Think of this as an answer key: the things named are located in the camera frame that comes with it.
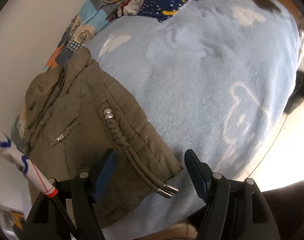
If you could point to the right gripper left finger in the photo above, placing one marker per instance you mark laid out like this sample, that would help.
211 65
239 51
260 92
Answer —
70 214

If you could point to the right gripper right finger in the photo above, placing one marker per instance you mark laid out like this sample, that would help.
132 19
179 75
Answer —
234 209

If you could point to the olive hooded puffer jacket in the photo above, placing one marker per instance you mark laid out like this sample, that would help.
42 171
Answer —
74 113

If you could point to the light blue cloud bedsheet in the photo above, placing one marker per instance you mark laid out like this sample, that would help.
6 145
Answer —
213 78

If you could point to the black object on bed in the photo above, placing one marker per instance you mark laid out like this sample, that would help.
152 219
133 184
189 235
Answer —
267 5

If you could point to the patchwork cartoon quilt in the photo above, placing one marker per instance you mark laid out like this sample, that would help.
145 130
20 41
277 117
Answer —
89 22

